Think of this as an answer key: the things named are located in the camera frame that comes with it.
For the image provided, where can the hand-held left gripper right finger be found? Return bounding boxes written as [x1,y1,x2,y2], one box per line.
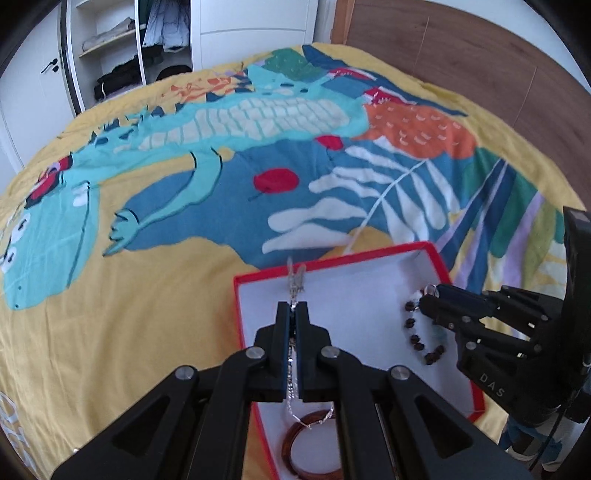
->
[295,301,536,480]

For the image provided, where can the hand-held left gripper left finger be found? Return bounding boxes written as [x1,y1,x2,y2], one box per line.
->
[51,301,293,480]

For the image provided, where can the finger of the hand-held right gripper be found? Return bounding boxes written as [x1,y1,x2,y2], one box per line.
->
[418,294,533,359]
[436,284,563,341]

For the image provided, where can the dark beaded bracelet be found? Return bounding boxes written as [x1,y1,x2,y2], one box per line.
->
[404,285,448,365]

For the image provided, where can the silver chain necklace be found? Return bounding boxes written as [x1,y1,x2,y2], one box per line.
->
[283,257,335,428]

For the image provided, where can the red jewelry box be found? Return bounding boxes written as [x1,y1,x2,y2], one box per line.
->
[232,241,485,480]

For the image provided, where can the amber bangle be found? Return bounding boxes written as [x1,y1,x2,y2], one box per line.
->
[283,408,345,480]

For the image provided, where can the blue denim trousers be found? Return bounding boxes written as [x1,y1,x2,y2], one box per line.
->
[499,406,583,472]

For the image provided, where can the yellow printed dinosaur blanket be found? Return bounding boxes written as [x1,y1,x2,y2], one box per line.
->
[0,42,587,480]

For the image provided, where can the brown wooden headboard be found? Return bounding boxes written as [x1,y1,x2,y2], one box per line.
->
[330,0,591,232]

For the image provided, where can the black clothes heap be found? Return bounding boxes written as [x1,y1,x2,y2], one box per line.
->
[154,65,192,83]

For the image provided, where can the folded black clothes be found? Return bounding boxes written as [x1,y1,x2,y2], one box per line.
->
[93,55,144,100]

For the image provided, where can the white wardrobe shelf unit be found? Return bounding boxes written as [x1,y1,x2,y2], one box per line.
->
[67,0,195,114]

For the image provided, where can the hanging clothes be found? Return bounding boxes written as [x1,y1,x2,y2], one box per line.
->
[141,0,191,51]

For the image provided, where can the folded beige clothes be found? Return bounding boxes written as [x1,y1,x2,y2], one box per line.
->
[82,17,138,52]

